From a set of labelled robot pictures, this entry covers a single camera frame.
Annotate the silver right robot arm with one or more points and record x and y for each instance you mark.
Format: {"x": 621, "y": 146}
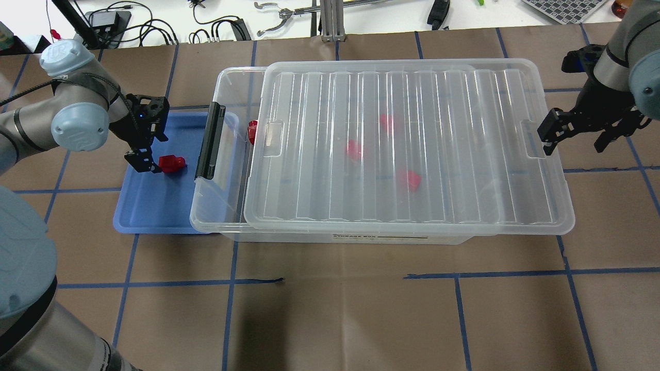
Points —
{"x": 632, "y": 61}

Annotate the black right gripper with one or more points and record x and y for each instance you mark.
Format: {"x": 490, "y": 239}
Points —
{"x": 593, "y": 101}

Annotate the blue plastic tray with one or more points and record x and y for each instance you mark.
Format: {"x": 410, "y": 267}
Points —
{"x": 172, "y": 203}

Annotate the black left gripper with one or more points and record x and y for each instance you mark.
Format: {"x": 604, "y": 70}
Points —
{"x": 127, "y": 130}

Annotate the clear plastic box lid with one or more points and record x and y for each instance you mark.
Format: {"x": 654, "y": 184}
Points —
{"x": 532, "y": 189}

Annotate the green device box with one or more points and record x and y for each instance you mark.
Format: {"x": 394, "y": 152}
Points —
{"x": 6, "y": 38}

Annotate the grey keyboard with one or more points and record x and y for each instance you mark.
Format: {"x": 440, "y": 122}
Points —
{"x": 566, "y": 12}

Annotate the clear plastic storage box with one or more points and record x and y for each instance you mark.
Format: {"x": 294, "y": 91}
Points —
{"x": 296, "y": 184}

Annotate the aluminium frame post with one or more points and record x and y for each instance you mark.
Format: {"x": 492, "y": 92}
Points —
{"x": 332, "y": 21}

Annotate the black box latch handle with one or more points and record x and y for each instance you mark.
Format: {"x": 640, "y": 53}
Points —
{"x": 207, "y": 160}

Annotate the red block in box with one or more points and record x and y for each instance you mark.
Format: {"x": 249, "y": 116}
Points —
{"x": 252, "y": 131}
{"x": 408, "y": 181}
{"x": 353, "y": 150}
{"x": 386, "y": 122}

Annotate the black power adapter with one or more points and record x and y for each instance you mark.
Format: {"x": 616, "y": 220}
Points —
{"x": 105, "y": 21}

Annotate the red block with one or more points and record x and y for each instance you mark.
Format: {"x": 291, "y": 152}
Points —
{"x": 386, "y": 122}
{"x": 171, "y": 163}
{"x": 408, "y": 181}
{"x": 353, "y": 150}
{"x": 252, "y": 131}

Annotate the black remote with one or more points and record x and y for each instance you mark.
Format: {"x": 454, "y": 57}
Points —
{"x": 438, "y": 13}

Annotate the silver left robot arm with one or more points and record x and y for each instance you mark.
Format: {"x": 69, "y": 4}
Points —
{"x": 38, "y": 333}

